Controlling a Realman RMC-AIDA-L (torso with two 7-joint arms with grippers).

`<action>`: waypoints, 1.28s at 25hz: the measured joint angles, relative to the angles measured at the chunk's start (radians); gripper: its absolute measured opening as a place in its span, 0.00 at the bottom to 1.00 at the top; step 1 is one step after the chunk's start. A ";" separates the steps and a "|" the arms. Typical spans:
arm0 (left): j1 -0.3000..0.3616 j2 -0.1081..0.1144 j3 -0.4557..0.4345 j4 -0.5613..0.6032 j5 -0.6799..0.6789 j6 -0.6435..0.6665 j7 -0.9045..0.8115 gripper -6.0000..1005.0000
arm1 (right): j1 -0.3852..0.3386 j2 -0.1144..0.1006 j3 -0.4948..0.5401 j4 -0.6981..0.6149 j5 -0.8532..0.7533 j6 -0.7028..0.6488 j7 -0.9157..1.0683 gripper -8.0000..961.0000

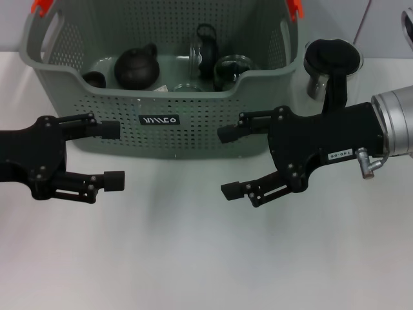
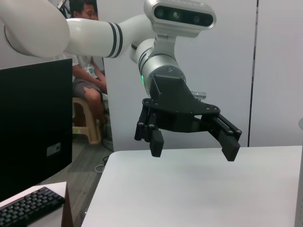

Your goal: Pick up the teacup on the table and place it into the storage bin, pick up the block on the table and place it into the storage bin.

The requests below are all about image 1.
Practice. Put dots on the dark clay teacup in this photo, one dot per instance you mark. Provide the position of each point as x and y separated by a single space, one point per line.
94 80

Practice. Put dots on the grey perforated storage bin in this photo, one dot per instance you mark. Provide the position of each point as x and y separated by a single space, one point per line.
129 97

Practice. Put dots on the dark clay teapot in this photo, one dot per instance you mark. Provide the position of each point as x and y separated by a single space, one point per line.
135 69

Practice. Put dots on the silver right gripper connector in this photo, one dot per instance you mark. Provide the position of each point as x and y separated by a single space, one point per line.
364 163

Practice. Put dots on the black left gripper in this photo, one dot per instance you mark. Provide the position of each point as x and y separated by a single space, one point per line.
29 151

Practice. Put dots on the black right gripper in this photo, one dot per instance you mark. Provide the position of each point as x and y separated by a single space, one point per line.
326 142

